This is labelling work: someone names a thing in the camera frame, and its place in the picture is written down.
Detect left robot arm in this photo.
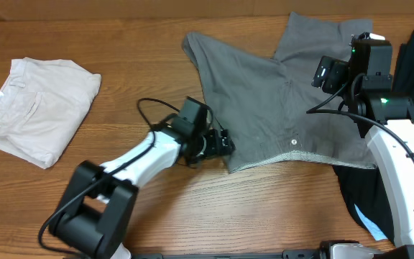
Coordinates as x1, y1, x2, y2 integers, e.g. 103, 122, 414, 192
37, 97, 235, 258

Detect grey shorts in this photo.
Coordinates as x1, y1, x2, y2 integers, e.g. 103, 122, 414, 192
183, 13, 375, 172

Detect black polo shirt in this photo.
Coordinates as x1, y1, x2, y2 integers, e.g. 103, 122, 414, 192
333, 30, 414, 242

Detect folded cream shorts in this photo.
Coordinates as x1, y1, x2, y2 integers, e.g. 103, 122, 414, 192
0, 58, 101, 169

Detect light blue cloth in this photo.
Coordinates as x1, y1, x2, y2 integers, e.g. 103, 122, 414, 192
354, 205, 387, 241

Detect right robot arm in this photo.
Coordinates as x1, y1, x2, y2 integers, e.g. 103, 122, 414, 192
312, 32, 414, 258

